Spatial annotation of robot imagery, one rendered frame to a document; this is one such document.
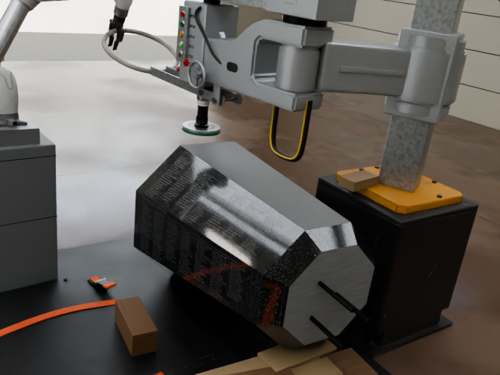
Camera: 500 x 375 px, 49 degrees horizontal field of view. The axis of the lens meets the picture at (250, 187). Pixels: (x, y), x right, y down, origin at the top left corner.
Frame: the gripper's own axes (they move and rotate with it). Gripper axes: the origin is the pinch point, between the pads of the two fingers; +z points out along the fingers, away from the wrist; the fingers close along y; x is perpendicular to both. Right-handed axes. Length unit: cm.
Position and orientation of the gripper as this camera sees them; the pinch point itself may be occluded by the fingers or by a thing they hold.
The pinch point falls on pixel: (113, 43)
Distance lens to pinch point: 377.5
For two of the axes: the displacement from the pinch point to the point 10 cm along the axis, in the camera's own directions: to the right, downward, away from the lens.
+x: 5.7, -3.4, 7.5
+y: 7.4, 6.1, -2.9
